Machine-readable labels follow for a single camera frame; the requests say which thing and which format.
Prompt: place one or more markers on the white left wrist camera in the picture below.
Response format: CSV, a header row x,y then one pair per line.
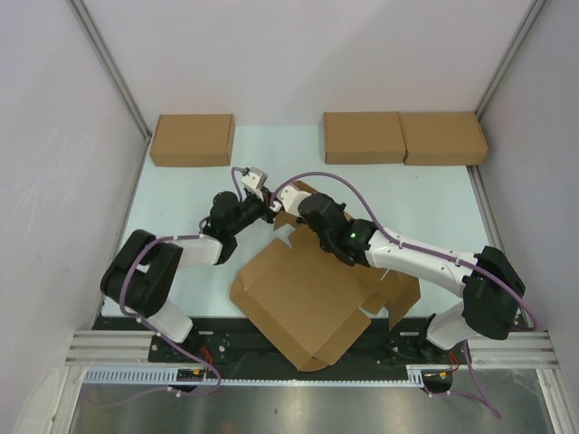
x,y
253,181

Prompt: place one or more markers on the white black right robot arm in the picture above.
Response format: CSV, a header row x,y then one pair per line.
x,y
488,287

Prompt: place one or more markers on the aluminium corner post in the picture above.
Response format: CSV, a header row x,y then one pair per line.
x,y
104,55
524,29

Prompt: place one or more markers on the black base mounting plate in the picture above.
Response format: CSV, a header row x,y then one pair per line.
x,y
366,349

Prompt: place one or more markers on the aluminium corner post left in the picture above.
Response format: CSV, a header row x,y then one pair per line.
x,y
104,55

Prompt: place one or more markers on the cardboard box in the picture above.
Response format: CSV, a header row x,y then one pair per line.
x,y
443,138
297,286
363,138
193,140

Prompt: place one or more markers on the white slotted cable duct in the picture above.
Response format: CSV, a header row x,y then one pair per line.
x,y
385,376

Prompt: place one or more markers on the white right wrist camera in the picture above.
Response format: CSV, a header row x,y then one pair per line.
x,y
288,200

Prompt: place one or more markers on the aluminium corner post right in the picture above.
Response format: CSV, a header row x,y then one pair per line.
x,y
524,29

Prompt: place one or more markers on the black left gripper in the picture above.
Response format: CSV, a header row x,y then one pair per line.
x,y
267,213

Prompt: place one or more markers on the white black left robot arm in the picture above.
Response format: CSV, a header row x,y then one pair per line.
x,y
141,275

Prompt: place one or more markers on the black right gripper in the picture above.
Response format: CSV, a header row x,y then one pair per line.
x,y
340,208

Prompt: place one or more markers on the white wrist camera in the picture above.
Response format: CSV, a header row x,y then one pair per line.
x,y
253,181
288,200

